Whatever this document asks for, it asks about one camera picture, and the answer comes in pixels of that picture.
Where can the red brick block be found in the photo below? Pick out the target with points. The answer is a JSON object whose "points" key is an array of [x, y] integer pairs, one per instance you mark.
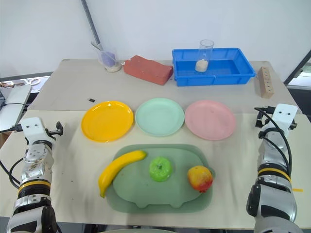
{"points": [[148, 70]]}

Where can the yellow banana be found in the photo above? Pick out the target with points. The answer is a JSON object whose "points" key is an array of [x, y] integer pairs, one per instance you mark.
{"points": [[116, 167]]}

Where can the blue plastic bin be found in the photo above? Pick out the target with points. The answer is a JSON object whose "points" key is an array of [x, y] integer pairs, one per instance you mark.
{"points": [[218, 72]]}

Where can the yellow plastic plate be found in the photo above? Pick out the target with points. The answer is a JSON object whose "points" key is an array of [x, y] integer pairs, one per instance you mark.
{"points": [[107, 121]]}

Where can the clear cup with purple scoop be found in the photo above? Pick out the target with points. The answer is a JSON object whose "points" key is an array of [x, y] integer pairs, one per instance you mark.
{"points": [[109, 60]]}

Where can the green apple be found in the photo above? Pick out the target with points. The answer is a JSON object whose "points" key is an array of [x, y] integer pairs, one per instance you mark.
{"points": [[160, 169]]}

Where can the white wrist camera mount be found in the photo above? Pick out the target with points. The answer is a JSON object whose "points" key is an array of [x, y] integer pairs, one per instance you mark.
{"points": [[283, 116], [31, 128]]}

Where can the yellow tape strip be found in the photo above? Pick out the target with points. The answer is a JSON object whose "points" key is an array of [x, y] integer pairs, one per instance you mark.
{"points": [[297, 190]]}

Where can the red yellow peach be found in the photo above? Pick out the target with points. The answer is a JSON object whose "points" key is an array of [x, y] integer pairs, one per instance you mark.
{"points": [[200, 179]]}

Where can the cream table cloth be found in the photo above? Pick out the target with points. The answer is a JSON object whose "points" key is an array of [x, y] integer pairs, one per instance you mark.
{"points": [[80, 194]]}

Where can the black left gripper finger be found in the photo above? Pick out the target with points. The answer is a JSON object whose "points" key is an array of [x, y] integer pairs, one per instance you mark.
{"points": [[59, 127]]}

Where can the pink plastic plate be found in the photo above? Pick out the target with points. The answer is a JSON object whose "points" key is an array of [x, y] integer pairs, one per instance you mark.
{"points": [[210, 120]]}

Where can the clear cup with white grains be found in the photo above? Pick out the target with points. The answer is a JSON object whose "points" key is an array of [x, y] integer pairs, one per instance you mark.
{"points": [[203, 58]]}

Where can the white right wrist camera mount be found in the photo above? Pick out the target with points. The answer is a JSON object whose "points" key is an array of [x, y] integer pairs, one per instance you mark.
{"points": [[283, 116]]}

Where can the mint green plastic plate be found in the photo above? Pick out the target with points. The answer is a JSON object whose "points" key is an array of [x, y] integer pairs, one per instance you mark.
{"points": [[159, 116]]}

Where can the green pig-shaped tray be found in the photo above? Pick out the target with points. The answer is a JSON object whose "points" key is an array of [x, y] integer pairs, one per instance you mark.
{"points": [[136, 191]]}

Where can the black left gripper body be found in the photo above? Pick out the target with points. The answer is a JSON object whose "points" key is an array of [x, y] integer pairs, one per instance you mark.
{"points": [[50, 132]]}

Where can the wooden block with holes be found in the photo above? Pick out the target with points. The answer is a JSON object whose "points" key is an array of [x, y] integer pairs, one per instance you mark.
{"points": [[265, 82]]}

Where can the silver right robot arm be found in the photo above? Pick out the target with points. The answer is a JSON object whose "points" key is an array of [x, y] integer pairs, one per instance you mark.
{"points": [[272, 194]]}

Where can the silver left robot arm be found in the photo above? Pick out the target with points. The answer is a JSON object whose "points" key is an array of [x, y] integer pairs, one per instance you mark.
{"points": [[36, 170]]}

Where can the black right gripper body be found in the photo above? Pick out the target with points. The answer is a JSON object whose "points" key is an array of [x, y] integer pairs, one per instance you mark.
{"points": [[259, 121]]}

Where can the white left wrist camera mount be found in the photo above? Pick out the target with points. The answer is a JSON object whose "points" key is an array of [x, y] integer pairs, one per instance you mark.
{"points": [[31, 128]]}

